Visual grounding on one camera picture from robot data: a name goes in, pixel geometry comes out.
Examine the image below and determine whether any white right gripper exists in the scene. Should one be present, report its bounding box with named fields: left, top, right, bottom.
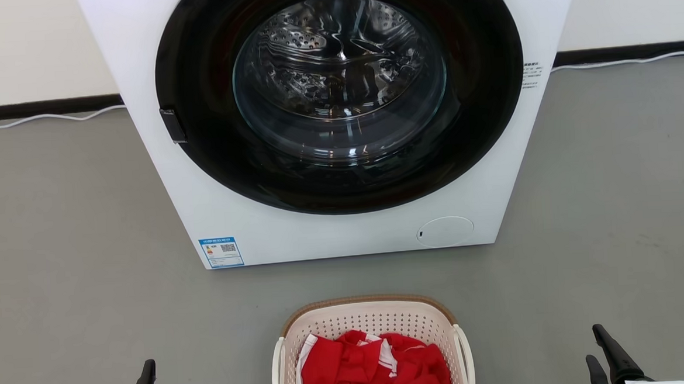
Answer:
left=584, top=319, right=684, bottom=384

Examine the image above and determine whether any blue energy label sticker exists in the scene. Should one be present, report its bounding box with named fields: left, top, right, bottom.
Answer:
left=199, top=236, right=245, bottom=269

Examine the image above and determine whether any white power cable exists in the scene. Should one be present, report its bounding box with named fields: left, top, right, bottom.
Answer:
left=550, top=51, right=684, bottom=74
left=0, top=105, right=127, bottom=129

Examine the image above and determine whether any black round washer door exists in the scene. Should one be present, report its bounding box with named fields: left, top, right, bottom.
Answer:
left=151, top=0, right=532, bottom=224

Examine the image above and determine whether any round white filter cover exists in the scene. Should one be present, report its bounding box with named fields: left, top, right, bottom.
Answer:
left=416, top=215, right=475, bottom=249

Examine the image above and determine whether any red and white clothing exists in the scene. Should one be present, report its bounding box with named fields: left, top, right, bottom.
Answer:
left=294, top=325, right=452, bottom=384

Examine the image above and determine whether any cream perforated laundry basket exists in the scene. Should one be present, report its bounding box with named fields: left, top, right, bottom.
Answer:
left=268, top=290, right=476, bottom=384

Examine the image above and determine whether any white front-load washing machine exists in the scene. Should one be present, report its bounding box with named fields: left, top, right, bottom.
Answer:
left=76, top=0, right=595, bottom=276

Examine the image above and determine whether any black washer door handle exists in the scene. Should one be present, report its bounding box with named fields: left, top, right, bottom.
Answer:
left=159, top=108, right=188, bottom=145

